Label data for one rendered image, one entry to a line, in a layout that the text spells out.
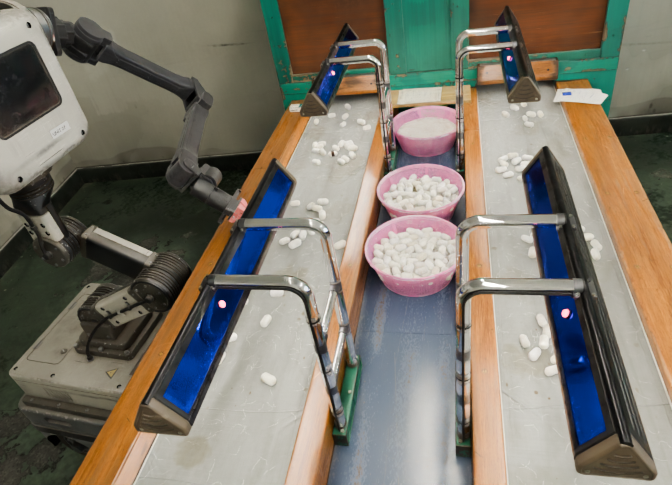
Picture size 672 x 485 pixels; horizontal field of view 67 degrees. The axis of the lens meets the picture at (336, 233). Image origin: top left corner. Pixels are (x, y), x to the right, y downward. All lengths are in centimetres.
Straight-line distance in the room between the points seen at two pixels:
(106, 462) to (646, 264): 123
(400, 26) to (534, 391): 151
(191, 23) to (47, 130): 191
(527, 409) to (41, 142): 121
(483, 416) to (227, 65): 262
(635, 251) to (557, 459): 58
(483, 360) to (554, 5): 146
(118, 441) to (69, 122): 78
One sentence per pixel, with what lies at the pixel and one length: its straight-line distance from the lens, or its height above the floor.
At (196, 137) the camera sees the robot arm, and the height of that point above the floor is 101.
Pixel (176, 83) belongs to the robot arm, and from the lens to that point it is 179.
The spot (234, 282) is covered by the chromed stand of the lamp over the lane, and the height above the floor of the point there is 112.
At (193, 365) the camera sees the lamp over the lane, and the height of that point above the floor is 108.
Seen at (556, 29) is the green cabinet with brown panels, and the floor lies 96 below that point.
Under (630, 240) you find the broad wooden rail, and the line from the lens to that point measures 143.
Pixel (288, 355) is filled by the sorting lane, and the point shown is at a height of 74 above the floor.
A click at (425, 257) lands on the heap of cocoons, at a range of 137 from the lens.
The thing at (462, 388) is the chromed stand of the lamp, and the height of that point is 88.
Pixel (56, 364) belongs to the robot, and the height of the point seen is 47.
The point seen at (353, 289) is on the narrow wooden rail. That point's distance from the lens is 126.
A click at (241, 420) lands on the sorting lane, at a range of 112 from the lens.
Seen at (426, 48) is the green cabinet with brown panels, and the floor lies 93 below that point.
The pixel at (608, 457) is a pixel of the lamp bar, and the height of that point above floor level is 108.
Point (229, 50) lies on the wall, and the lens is 319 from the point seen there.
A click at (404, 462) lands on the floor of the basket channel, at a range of 109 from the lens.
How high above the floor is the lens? 164
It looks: 37 degrees down
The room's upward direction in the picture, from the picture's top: 11 degrees counter-clockwise
